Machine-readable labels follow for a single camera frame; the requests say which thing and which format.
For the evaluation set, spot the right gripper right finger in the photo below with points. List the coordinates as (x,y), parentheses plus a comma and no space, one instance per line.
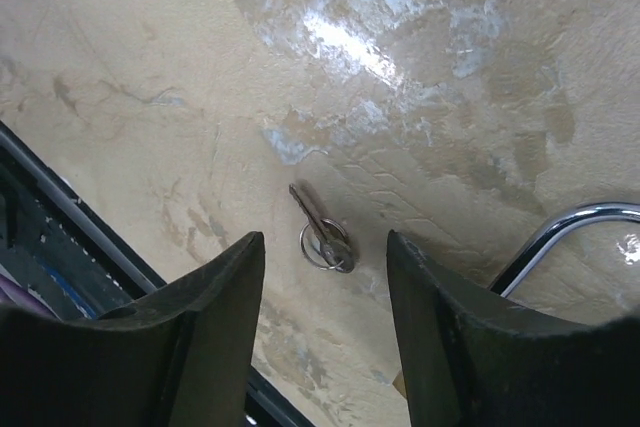
(470,357)

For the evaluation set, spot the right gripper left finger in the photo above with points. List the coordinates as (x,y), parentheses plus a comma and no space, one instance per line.
(177,357)

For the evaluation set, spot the silver key with ring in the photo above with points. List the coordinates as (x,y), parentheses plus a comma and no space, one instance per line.
(324,243)

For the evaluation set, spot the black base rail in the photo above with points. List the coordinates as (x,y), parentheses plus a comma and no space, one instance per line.
(61,261)

